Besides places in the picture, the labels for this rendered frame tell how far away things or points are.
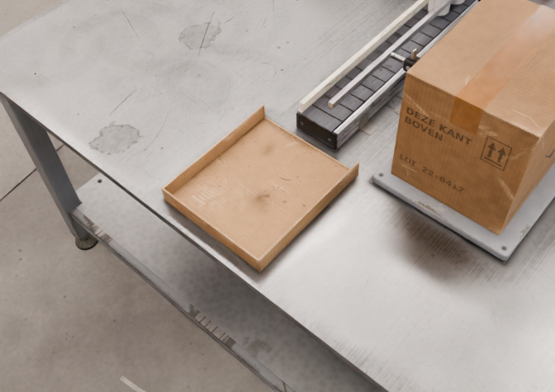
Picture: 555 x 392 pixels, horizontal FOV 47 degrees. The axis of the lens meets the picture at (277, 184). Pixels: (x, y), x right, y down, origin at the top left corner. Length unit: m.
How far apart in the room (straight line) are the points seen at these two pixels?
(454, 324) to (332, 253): 0.25
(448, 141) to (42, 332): 1.49
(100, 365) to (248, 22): 1.12
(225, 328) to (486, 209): 0.88
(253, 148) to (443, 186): 0.40
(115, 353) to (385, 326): 1.15
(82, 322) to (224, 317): 0.54
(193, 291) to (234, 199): 0.65
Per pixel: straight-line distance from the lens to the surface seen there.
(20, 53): 1.74
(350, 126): 1.36
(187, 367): 2.02
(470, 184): 1.18
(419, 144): 1.18
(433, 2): 1.60
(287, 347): 1.77
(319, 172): 1.30
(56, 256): 2.33
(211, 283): 1.88
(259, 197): 1.27
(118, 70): 1.60
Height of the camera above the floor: 1.84
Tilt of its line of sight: 52 degrees down
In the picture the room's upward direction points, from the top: 4 degrees counter-clockwise
